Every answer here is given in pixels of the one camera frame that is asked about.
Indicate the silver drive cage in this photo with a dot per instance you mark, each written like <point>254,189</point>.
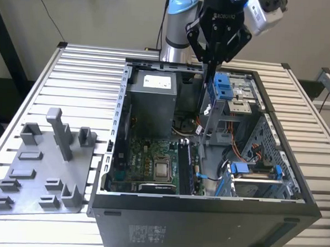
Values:
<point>238,105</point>

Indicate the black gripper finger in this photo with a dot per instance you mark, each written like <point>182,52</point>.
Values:
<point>195,39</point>
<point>238,40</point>

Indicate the silver CPU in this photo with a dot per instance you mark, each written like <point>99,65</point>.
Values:
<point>162,171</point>

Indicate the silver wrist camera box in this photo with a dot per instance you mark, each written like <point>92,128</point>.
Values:
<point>262,18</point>

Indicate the green motherboard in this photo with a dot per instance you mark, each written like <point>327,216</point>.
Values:
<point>141,155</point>

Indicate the black table corner cap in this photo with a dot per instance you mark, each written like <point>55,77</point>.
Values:
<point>62,44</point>
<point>286,66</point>

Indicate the blue disk carrier with disk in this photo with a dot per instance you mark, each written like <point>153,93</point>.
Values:
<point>240,167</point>

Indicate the grey plastic parts rack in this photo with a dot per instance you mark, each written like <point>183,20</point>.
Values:
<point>54,173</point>

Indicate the black open PC case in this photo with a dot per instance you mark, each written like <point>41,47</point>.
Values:
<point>192,230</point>

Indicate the black graphics card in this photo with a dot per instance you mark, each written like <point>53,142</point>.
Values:
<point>157,188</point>

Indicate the black chair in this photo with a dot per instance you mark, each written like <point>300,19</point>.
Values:
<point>310,89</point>

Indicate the CPU socket metal frame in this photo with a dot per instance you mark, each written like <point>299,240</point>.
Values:
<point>163,159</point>

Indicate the black furniture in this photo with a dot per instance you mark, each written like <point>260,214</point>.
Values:
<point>5,101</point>

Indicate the grey power supply unit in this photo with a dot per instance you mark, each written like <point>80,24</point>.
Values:
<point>152,109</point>

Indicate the perforated metal disk bay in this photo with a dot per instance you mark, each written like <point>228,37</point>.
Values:
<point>269,140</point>

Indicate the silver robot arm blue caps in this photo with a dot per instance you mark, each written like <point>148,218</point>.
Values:
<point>178,30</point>

